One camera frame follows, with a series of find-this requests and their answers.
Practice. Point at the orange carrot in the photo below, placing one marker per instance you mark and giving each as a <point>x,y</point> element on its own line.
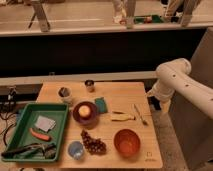
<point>39,135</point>

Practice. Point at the yellow round fruit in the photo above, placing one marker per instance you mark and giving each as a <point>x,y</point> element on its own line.
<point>84,111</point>

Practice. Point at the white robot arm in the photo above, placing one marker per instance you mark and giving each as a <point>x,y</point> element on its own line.
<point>173,76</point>

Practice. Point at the light blue cup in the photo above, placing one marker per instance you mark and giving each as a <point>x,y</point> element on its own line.
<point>76,150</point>

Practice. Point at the bunch of dark grapes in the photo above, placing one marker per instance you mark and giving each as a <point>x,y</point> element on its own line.
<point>92,145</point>

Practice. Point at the green sponge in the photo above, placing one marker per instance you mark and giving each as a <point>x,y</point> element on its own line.
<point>101,105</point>

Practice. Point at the white cup with dark contents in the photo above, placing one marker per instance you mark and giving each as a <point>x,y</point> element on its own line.
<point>65,95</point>

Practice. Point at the black tongs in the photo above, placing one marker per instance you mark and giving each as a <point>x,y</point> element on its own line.
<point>48,150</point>

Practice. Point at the small metal can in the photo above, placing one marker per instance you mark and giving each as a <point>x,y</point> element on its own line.
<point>90,85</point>

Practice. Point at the grey folded cloth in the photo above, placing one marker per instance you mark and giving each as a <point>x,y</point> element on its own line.
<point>45,124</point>

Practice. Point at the green plastic tray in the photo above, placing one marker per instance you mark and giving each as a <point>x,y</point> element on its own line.
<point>28,118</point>

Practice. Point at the red bowl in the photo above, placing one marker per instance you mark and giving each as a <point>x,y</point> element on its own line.
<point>127,143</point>

